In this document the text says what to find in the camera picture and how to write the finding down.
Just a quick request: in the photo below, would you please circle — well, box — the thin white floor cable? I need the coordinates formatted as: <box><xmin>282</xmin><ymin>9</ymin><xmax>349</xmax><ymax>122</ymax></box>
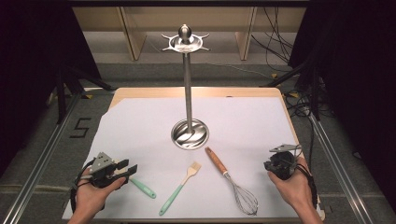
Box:
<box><xmin>205</xmin><ymin>62</ymin><xmax>273</xmax><ymax>80</ymax></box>

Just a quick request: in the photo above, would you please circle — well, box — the green-handled spatula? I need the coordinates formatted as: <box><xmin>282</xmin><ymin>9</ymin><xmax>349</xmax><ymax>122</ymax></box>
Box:
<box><xmin>114</xmin><ymin>167</ymin><xmax>157</xmax><ymax>200</ymax></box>

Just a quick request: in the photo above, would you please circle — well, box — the green-handled pastry brush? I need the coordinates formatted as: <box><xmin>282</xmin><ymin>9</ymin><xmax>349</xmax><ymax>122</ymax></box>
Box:
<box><xmin>158</xmin><ymin>161</ymin><xmax>203</xmax><ymax>217</ymax></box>

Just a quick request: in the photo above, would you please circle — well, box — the black tripod stand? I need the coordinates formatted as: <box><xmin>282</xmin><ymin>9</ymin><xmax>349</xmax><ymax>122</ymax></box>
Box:
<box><xmin>261</xmin><ymin>59</ymin><xmax>322</xmax><ymax>121</ymax></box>
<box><xmin>54</xmin><ymin>63</ymin><xmax>115</xmax><ymax>125</ymax></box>

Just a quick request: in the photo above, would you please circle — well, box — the steel utensil stand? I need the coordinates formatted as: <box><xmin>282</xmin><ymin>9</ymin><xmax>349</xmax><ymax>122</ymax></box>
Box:
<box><xmin>161</xmin><ymin>23</ymin><xmax>211</xmax><ymax>151</ymax></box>

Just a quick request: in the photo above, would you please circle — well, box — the black floor cable bundle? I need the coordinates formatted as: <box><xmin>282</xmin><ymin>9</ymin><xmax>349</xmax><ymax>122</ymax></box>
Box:
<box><xmin>250</xmin><ymin>7</ymin><xmax>297</xmax><ymax>73</ymax></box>

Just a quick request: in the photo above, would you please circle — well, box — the right hand-held gripper cable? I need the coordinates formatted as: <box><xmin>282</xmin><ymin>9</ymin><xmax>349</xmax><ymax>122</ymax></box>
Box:
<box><xmin>292</xmin><ymin>154</ymin><xmax>318</xmax><ymax>209</ymax></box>

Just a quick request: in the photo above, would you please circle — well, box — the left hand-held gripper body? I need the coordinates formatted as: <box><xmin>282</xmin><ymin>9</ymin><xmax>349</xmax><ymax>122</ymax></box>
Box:
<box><xmin>88</xmin><ymin>151</ymin><xmax>127</xmax><ymax>189</ymax></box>

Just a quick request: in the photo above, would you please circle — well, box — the light wooden shelf unit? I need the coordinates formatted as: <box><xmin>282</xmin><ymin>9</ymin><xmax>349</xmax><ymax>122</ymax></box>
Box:
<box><xmin>72</xmin><ymin>7</ymin><xmax>307</xmax><ymax>62</ymax></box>

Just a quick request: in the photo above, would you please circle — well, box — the white paper sheet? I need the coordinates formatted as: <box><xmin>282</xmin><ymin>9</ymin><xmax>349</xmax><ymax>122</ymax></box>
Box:
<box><xmin>62</xmin><ymin>96</ymin><xmax>302</xmax><ymax>220</ymax></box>

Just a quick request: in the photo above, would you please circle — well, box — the person's right hand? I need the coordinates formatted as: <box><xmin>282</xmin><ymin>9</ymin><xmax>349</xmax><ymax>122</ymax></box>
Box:
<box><xmin>267</xmin><ymin>157</ymin><xmax>314</xmax><ymax>211</ymax></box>

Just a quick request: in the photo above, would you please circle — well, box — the person's left hand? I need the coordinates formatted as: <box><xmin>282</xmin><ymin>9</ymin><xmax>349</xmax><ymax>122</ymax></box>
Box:
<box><xmin>74</xmin><ymin>179</ymin><xmax>127</xmax><ymax>216</ymax></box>

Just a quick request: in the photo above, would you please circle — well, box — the wooden-handled wire whisk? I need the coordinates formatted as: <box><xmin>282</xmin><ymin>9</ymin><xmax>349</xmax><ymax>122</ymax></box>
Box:
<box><xmin>204</xmin><ymin>147</ymin><xmax>260</xmax><ymax>217</ymax></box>

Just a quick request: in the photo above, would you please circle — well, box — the hand-held gripper cable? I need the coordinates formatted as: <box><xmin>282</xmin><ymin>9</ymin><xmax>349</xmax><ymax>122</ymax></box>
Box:
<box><xmin>292</xmin><ymin>154</ymin><xmax>318</xmax><ymax>209</ymax></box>
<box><xmin>69</xmin><ymin>158</ymin><xmax>96</xmax><ymax>213</ymax></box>

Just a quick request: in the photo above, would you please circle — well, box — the aluminium floor rail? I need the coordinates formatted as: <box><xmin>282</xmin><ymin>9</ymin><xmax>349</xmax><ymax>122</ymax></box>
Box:
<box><xmin>2</xmin><ymin>92</ymin><xmax>82</xmax><ymax>224</ymax></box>
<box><xmin>307</xmin><ymin>112</ymin><xmax>375</xmax><ymax>224</ymax></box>

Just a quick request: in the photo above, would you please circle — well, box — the black curtain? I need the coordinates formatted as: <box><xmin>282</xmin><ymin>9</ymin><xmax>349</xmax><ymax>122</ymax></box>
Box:
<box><xmin>289</xmin><ymin>0</ymin><xmax>396</xmax><ymax>214</ymax></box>
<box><xmin>0</xmin><ymin>0</ymin><xmax>103</xmax><ymax>176</ymax></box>

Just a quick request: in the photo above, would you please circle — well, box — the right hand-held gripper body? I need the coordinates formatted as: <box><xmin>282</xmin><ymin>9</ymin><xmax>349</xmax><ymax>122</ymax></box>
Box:
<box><xmin>263</xmin><ymin>144</ymin><xmax>302</xmax><ymax>181</ymax></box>

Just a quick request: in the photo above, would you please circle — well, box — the left hand-held gripper cable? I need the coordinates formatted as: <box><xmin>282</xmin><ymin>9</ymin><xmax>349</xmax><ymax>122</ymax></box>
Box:
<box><xmin>69</xmin><ymin>158</ymin><xmax>96</xmax><ymax>213</ymax></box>

